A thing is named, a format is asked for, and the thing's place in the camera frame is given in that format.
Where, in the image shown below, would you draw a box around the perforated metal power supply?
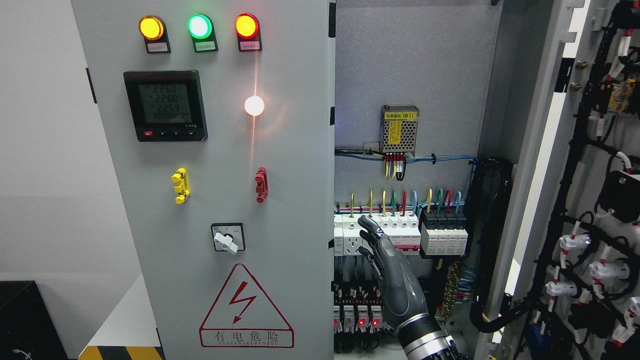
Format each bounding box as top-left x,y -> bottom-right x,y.
379,104 -> 419,154

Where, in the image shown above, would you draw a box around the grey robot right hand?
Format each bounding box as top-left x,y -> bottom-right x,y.
358,215 -> 432,331

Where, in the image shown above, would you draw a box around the lower relay terminal row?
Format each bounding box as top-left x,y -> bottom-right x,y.
331,280 -> 394,335

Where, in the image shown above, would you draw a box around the black surge protector block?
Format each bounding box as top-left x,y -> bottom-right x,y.
419,209 -> 470,260

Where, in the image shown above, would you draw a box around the green indicator lamp left door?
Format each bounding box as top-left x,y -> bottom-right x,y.
187,13 -> 213,40

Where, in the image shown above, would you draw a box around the grey cabinet door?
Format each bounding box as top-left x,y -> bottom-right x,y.
468,0 -> 639,360
71,0 -> 335,360

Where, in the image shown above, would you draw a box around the red terminal post pair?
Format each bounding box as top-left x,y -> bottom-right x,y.
254,166 -> 269,204

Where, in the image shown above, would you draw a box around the black right wire harness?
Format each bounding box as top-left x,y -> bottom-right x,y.
469,157 -> 532,335

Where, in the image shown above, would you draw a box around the yellow terminal post pair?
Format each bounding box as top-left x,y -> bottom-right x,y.
171,167 -> 191,205

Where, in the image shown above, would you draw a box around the black digital power meter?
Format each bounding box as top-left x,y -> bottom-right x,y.
123,69 -> 208,142

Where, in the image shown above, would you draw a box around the yellow indicator lamp left door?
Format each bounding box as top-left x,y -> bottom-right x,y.
138,14 -> 165,41

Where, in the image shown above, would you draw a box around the white socket and breaker row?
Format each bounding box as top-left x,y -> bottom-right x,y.
333,213 -> 421,256

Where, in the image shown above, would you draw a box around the red indicator lamp left door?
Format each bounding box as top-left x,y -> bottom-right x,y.
234,13 -> 259,40

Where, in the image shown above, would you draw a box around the red electric hazard warning sticker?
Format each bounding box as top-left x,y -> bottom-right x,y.
199,263 -> 295,348

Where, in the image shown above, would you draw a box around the white lit indicator lamp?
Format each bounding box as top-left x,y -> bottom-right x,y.
244,95 -> 265,117

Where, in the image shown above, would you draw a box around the white rotary selector switch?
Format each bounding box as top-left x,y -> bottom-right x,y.
210,222 -> 246,255

